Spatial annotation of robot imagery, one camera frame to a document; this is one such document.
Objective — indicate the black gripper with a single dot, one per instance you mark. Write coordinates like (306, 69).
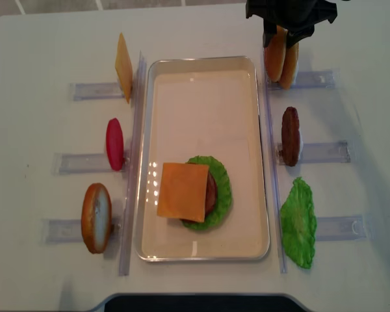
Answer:
(299, 17)

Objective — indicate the clear holder for lettuce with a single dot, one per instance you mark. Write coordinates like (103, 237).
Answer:
(342, 228)

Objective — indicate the clear holder for patty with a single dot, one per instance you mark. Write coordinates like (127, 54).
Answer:
(333, 152)

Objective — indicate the clear holder for tomato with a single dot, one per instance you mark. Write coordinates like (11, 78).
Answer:
(68, 163)

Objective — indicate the green lettuce on burger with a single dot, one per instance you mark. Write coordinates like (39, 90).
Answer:
(223, 199)

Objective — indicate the orange cheese slice on burger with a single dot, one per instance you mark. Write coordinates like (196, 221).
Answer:
(182, 191)

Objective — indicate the clear holder for cheese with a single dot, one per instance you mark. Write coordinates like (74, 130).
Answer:
(94, 91)

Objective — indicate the clear holder for left bun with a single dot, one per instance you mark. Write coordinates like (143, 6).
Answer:
(61, 231)

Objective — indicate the upright green lettuce leaf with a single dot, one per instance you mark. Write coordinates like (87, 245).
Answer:
(299, 224)

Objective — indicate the bun top half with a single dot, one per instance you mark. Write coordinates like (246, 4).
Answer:
(275, 55)

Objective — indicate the meat patty on burger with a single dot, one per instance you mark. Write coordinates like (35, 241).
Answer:
(211, 194)

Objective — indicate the clear holder for right buns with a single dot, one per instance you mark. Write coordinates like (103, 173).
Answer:
(315, 79)

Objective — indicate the white rectangular tray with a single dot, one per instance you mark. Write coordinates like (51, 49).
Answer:
(203, 107)

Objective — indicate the upright red tomato slice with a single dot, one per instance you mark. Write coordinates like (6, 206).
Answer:
(115, 144)

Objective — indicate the upright bun left front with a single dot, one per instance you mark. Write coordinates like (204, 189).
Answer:
(96, 218)

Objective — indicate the upright bun back right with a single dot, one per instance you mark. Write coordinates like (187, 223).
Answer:
(290, 67)

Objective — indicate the upright orange cheese slice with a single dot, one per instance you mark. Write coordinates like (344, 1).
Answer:
(124, 68)

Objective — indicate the upright brown meat patty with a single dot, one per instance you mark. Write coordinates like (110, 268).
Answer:
(290, 136)

